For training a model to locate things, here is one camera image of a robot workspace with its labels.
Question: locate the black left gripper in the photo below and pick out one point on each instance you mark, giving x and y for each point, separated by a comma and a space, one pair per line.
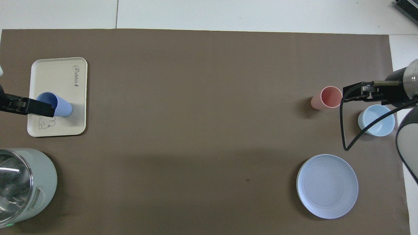
14, 104

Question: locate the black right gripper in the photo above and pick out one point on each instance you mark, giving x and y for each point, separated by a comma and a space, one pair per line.
395, 88

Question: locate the blue ribbed cup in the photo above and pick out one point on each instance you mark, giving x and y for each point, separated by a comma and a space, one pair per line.
63, 109

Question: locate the pink ribbed cup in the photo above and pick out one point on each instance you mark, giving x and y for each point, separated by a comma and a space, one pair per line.
331, 97

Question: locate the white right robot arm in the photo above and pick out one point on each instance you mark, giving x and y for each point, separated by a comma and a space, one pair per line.
408, 137

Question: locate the cream rabbit print tray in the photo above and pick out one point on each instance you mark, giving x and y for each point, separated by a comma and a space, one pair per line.
55, 78

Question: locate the light blue bowl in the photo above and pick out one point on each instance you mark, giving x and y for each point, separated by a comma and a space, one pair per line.
380, 127

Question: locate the pale green cooking pot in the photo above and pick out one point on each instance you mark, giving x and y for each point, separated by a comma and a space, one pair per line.
44, 182

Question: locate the glass pot lid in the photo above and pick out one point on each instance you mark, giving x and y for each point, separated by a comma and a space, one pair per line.
14, 186

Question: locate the periwinkle blue plate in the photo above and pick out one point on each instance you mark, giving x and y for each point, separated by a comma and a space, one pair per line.
328, 186

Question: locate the grey ridged device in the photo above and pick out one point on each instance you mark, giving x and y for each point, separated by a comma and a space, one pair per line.
408, 9

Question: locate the brown table mat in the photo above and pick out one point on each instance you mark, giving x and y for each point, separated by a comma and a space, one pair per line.
196, 114

